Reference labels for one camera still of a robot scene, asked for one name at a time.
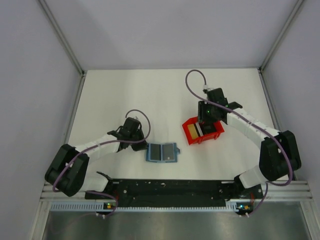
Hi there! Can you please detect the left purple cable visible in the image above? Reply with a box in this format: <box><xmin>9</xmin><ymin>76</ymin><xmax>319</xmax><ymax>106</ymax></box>
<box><xmin>52</xmin><ymin>109</ymin><xmax>152</xmax><ymax>193</ymax></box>

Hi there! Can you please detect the purple cable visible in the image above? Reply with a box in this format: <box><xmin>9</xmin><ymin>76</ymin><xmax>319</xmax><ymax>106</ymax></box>
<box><xmin>185</xmin><ymin>69</ymin><xmax>295</xmax><ymax>186</ymax></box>
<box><xmin>52</xmin><ymin>109</ymin><xmax>152</xmax><ymax>193</ymax></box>

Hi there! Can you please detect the red plastic bin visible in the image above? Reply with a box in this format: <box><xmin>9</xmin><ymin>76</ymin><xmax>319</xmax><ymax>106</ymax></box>
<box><xmin>182</xmin><ymin>116</ymin><xmax>225</xmax><ymax>145</ymax></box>

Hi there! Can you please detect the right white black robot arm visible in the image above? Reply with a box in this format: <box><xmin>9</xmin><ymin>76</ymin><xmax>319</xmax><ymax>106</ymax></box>
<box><xmin>198</xmin><ymin>86</ymin><xmax>302</xmax><ymax>198</ymax></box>

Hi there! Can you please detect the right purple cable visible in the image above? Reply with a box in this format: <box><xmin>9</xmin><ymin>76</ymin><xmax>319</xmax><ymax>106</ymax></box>
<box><xmin>185</xmin><ymin>69</ymin><xmax>295</xmax><ymax>186</ymax></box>

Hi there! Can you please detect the grey slotted cable duct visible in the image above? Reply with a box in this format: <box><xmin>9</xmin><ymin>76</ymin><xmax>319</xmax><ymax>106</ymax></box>
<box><xmin>50</xmin><ymin>201</ymin><xmax>253</xmax><ymax>213</ymax></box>

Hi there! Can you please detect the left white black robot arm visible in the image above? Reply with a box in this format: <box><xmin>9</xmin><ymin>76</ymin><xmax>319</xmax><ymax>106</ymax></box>
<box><xmin>44</xmin><ymin>117</ymin><xmax>147</xmax><ymax>199</ymax></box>

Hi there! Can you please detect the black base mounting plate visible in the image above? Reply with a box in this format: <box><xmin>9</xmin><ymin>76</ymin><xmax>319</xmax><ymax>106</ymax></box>
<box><xmin>103</xmin><ymin>178</ymin><xmax>263</xmax><ymax>207</ymax></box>

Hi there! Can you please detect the blue leather card holder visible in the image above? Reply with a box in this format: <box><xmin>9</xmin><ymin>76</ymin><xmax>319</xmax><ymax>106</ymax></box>
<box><xmin>145</xmin><ymin>142</ymin><xmax>181</xmax><ymax>163</ymax></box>

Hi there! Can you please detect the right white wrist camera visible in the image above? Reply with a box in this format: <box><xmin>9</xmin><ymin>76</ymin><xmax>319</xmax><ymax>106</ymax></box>
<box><xmin>202</xmin><ymin>84</ymin><xmax>214</xmax><ymax>94</ymax></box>

